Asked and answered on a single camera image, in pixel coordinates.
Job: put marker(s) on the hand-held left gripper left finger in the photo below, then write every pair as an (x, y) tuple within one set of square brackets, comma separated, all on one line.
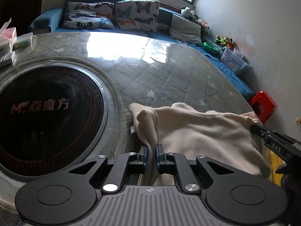
[(145, 156)]

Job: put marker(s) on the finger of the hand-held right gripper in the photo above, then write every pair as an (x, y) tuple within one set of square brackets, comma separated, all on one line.
[(258, 130)]

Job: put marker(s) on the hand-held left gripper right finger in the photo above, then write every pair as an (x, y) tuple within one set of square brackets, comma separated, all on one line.
[(157, 156)]

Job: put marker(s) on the cream sweater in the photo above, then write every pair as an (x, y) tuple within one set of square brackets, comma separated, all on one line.
[(199, 131)]

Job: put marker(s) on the person's right hand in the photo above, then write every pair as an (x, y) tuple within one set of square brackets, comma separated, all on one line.
[(291, 174)]

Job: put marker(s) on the red plastic stool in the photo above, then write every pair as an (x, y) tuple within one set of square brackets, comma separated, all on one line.
[(263, 103)]

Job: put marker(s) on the blue sofa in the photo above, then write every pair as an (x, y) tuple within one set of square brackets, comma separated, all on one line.
[(235, 80)]

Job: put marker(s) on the clear plastic storage box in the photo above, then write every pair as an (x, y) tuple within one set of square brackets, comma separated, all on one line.
[(234, 61)]

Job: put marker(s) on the pile of small plush toys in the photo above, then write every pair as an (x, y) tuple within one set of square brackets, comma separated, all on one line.
[(225, 42)]

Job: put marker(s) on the green bowl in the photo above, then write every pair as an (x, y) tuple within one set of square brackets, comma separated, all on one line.
[(211, 48)]

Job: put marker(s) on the round black table heater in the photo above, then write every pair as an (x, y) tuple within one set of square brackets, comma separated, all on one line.
[(47, 122)]

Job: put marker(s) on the pink green plush toy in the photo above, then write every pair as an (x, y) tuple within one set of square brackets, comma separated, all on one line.
[(204, 24)]

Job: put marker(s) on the grey pillow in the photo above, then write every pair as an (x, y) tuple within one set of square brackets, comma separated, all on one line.
[(185, 29)]

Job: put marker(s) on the panda plush toy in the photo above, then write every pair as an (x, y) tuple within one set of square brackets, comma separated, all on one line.
[(189, 13)]

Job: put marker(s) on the butterfly print pillow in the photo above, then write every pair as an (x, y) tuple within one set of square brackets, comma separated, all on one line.
[(89, 8), (138, 15), (87, 24)]

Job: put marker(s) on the small clear plastic box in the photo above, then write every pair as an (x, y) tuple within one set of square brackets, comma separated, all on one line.
[(23, 41)]

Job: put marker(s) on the small white box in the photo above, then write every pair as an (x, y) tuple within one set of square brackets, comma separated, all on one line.
[(7, 58)]

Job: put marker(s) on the dark wooden door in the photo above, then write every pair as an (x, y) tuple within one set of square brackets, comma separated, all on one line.
[(30, 9)]

